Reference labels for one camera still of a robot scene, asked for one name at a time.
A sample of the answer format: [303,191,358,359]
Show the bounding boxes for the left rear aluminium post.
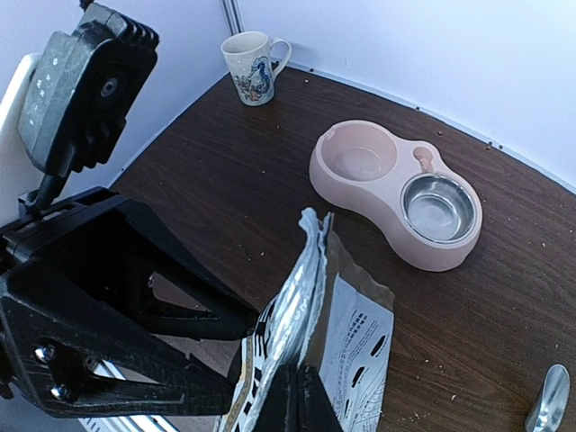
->
[220,0,244,36]

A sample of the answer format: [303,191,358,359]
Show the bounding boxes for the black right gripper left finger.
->
[256,364,298,432]

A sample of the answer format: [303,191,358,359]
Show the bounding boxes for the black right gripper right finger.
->
[297,365,342,432]

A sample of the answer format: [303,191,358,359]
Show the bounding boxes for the white patterned ceramic mug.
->
[220,31,293,107]

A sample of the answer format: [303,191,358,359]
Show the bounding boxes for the pink double pet bowl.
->
[309,120,482,272]

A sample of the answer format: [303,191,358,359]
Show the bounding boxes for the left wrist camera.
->
[18,3,159,177]

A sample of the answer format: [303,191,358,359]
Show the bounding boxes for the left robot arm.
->
[1,54,257,418]

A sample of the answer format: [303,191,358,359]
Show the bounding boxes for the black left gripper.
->
[1,189,234,418]

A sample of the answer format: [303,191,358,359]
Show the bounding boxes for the dog food bag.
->
[214,208,394,431]

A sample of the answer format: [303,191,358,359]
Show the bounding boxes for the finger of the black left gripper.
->
[107,193,258,341]

